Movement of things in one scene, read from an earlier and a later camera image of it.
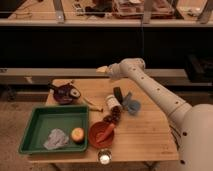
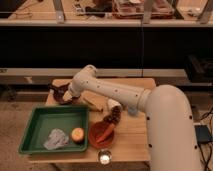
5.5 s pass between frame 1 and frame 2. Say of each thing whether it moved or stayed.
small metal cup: stayed
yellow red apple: stayed
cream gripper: moved
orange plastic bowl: stayed
